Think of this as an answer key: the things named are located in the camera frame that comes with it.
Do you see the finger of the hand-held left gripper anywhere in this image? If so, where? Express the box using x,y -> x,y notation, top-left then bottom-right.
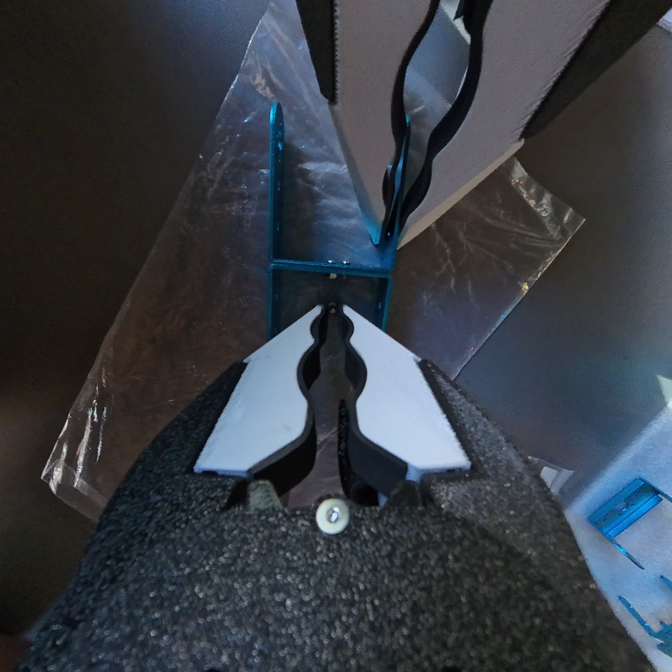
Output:
327,0 -> 440,246
398,0 -> 613,250

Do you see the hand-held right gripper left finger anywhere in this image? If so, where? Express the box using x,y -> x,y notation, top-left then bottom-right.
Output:
194,306 -> 333,477

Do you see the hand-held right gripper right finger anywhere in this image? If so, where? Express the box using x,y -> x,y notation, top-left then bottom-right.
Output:
338,304 -> 472,483

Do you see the blue H-shaped metal bracket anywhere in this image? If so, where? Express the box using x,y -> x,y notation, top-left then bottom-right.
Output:
267,102 -> 413,342

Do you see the clear plastic bag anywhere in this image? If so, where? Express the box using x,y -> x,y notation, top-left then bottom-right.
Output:
42,10 -> 586,520

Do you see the white foam sheet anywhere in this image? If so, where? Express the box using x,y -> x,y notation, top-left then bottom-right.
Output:
567,404 -> 672,672

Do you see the blue long U bracket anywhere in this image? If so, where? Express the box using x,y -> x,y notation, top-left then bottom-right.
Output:
587,477 -> 672,569

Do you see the blue multi-hole servo bracket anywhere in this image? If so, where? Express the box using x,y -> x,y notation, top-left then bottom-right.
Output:
618,572 -> 672,638

